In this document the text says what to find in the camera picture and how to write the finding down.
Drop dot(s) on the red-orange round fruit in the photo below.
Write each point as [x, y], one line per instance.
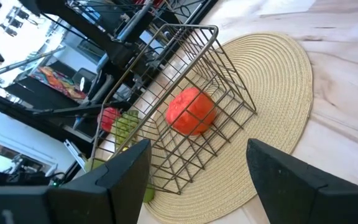
[188, 115]

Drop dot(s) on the black frame crossbar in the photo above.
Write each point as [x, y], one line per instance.
[26, 112]

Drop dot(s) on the black ceiling spotlight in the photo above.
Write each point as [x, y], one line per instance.
[8, 31]
[15, 23]
[23, 14]

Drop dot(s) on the black device with green light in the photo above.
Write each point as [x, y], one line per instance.
[17, 178]

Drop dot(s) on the colourful patterned fabric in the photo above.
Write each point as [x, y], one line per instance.
[57, 81]

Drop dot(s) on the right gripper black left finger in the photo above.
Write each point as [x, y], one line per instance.
[73, 202]

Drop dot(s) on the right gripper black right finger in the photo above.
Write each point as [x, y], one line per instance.
[306, 199]

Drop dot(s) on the red apple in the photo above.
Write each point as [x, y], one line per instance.
[107, 119]

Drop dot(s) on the bumpy yellow-green fruit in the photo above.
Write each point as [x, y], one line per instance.
[124, 126]

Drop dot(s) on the silver aluminium profile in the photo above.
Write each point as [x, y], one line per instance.
[75, 154]

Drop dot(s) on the dark office chair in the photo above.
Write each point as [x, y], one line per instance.
[84, 77]

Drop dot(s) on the grey metal rod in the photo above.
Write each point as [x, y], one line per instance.
[20, 63]

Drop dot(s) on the round woven beige placemat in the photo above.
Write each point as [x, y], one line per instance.
[275, 93]

